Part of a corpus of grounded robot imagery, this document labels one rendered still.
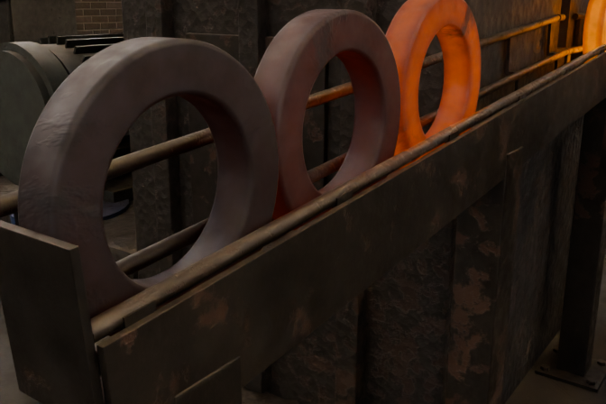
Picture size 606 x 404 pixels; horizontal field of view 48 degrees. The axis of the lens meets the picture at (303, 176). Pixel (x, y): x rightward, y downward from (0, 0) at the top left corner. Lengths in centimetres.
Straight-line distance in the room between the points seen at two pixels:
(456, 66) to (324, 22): 28
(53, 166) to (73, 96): 4
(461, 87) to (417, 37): 14
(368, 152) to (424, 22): 14
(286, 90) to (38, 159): 19
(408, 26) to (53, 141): 39
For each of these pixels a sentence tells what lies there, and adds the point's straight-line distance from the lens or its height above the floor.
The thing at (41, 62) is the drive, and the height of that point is 64.
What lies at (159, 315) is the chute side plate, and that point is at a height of 62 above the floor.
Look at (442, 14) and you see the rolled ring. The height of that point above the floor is 78.
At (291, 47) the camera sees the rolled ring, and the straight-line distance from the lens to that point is 50.
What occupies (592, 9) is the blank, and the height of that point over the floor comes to 77.
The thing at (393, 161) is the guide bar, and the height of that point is 65.
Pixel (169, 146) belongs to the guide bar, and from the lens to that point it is 49.
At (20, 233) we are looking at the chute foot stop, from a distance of 38.
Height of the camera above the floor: 79
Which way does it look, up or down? 15 degrees down
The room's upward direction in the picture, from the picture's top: straight up
